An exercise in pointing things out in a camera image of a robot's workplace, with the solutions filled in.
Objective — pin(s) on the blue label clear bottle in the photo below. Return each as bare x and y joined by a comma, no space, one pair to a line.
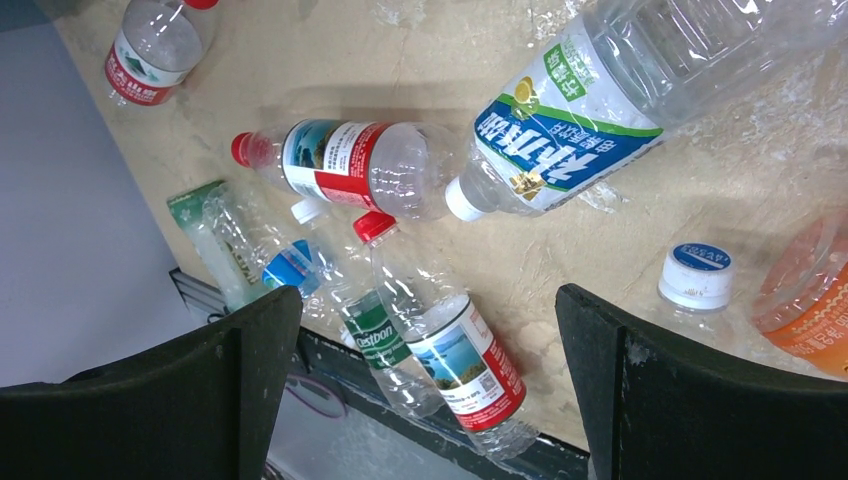
271,249

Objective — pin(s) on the green tinted bottle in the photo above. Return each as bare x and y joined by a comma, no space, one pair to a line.
237,284

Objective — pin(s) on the blue green label large bottle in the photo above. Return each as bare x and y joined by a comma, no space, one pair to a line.
614,82

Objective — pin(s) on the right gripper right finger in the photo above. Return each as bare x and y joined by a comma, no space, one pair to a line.
657,405

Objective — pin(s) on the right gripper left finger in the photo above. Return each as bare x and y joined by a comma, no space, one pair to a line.
200,406

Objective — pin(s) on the clear unlabelled bottle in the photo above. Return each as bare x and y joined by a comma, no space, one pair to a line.
693,297

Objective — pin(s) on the red landscape label bottle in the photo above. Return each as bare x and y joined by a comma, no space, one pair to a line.
436,317

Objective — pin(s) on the dark green label bottle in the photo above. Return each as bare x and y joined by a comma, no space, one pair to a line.
347,277

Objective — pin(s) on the orange drink bottle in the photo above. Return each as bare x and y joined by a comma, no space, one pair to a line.
802,304

